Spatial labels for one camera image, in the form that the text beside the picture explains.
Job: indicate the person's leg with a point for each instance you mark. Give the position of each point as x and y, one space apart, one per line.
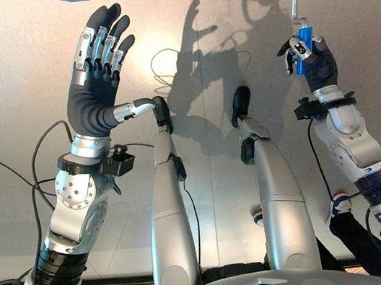
358 246

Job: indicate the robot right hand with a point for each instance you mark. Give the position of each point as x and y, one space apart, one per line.
322 67

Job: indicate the person's shoe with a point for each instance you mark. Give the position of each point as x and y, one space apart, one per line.
258 217
340 206

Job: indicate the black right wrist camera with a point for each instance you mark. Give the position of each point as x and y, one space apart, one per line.
302 109

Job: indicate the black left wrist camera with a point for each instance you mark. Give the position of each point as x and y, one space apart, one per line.
119 163

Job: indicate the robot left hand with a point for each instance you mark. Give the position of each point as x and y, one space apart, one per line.
90 100

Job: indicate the robot left leg silver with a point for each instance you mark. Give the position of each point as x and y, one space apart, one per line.
168 219

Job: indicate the robot right leg silver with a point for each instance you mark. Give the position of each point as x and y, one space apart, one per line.
280 200

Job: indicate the robot left arm silver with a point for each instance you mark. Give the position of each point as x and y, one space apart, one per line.
75 194

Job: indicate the robot leg silver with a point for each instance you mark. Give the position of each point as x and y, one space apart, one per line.
280 200
168 219

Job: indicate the robot right arm silver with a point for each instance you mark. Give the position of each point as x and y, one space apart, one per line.
352 144

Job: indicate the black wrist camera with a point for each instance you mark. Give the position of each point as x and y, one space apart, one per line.
119 163
302 109

